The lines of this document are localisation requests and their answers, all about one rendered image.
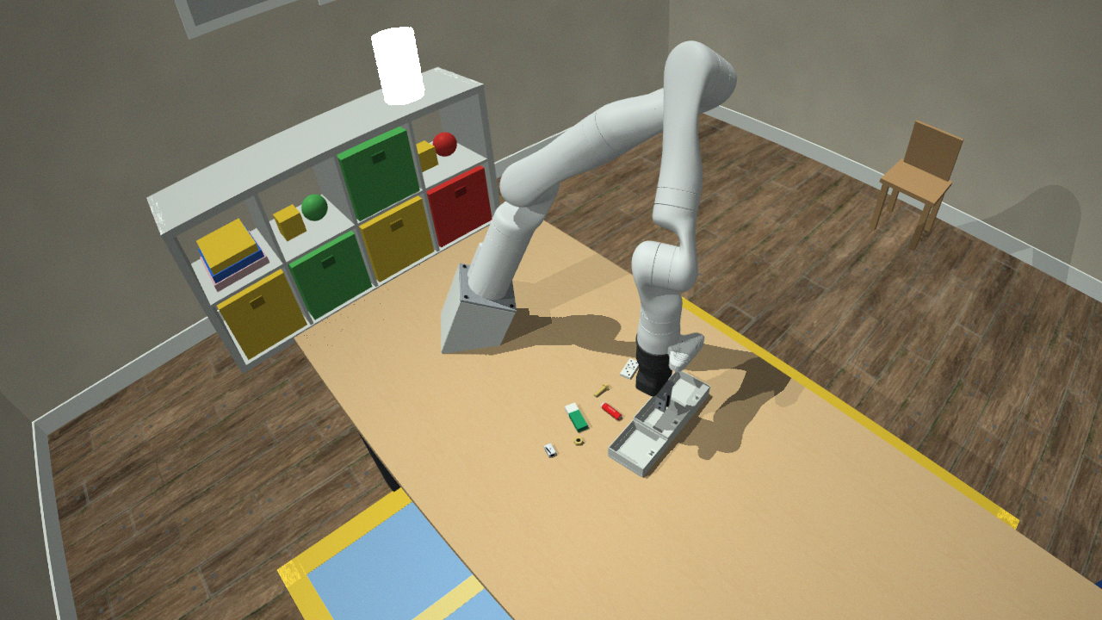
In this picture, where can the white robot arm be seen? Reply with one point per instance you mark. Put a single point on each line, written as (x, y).
(695, 77)

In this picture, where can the grey domino with black dots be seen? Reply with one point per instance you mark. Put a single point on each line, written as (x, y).
(629, 368)

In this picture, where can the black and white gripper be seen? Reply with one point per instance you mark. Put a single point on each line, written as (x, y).
(655, 353)

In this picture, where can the green and white eraser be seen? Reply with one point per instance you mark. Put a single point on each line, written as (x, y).
(576, 417)

